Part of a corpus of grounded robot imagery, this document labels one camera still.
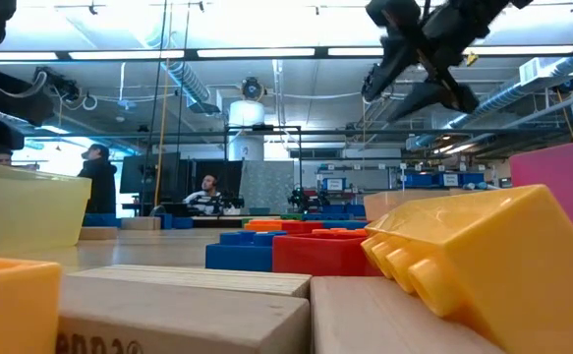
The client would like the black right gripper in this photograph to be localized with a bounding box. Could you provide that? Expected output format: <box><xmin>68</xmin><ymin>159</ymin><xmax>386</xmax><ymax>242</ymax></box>
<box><xmin>362</xmin><ymin>0</ymin><xmax>480</xmax><ymax>123</ymax></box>

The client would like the peach plastic bin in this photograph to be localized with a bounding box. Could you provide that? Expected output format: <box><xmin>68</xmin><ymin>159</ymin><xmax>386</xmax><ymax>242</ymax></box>
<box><xmin>363</xmin><ymin>188</ymin><xmax>469</xmax><ymax>222</ymax></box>

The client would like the blue long toy brick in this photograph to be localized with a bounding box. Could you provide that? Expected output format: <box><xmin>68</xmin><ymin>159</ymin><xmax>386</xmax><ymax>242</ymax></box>
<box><xmin>321</xmin><ymin>219</ymin><xmax>370</xmax><ymax>231</ymax></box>
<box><xmin>301</xmin><ymin>211</ymin><xmax>352</xmax><ymax>221</ymax></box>

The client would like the small black robot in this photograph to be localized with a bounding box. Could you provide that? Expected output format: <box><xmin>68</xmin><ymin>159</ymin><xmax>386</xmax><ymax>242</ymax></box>
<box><xmin>287</xmin><ymin>185</ymin><xmax>317</xmax><ymax>213</ymax></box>

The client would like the red small toy brick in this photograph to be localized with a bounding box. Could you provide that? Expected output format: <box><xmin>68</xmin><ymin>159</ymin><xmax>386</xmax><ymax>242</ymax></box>
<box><xmin>280</xmin><ymin>220</ymin><xmax>325</xmax><ymax>235</ymax></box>
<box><xmin>271</xmin><ymin>227</ymin><xmax>384</xmax><ymax>277</ymax></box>

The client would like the pink plastic bin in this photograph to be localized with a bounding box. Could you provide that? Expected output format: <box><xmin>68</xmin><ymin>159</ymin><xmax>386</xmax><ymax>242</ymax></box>
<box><xmin>508</xmin><ymin>137</ymin><xmax>573</xmax><ymax>262</ymax></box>

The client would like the black computer monitor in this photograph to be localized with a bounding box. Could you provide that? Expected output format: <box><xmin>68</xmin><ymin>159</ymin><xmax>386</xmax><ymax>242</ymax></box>
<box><xmin>119</xmin><ymin>151</ymin><xmax>183</xmax><ymax>196</ymax></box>
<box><xmin>186</xmin><ymin>158</ymin><xmax>244</xmax><ymax>201</ymax></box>

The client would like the orange long toy brick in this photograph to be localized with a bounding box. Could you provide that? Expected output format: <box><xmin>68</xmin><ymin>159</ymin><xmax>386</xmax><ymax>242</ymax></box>
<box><xmin>244</xmin><ymin>218</ymin><xmax>287</xmax><ymax>233</ymax></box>

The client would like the yellow toy brick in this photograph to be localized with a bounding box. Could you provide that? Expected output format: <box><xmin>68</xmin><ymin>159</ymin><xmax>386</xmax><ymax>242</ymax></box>
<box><xmin>361</xmin><ymin>184</ymin><xmax>573</xmax><ymax>354</ymax></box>

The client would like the long wooden plank block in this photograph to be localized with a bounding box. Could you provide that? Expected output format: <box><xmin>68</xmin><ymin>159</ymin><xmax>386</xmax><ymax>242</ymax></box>
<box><xmin>69</xmin><ymin>264</ymin><xmax>313</xmax><ymax>299</ymax></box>

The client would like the printed wooden block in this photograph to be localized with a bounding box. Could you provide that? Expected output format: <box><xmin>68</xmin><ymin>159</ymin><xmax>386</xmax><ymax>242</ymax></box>
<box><xmin>55</xmin><ymin>272</ymin><xmax>312</xmax><ymax>354</ymax></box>

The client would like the yellow plastic bin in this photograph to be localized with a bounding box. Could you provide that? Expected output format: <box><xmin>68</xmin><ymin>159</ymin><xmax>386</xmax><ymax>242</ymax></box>
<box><xmin>0</xmin><ymin>160</ymin><xmax>93</xmax><ymax>257</ymax></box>

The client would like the silver ventilation duct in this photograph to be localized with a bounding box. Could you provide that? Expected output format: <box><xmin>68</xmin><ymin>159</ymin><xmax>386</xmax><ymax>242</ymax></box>
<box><xmin>160</xmin><ymin>59</ymin><xmax>222</xmax><ymax>117</ymax></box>
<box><xmin>442</xmin><ymin>54</ymin><xmax>573</xmax><ymax>130</ymax></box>

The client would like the white round duct column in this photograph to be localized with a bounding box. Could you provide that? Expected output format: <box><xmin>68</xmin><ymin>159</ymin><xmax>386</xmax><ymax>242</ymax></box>
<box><xmin>227</xmin><ymin>99</ymin><xmax>266</xmax><ymax>162</ymax></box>

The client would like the yellow hanging cable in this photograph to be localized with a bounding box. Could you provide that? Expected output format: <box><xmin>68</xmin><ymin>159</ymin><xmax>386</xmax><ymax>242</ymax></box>
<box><xmin>153</xmin><ymin>58</ymin><xmax>170</xmax><ymax>207</ymax></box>

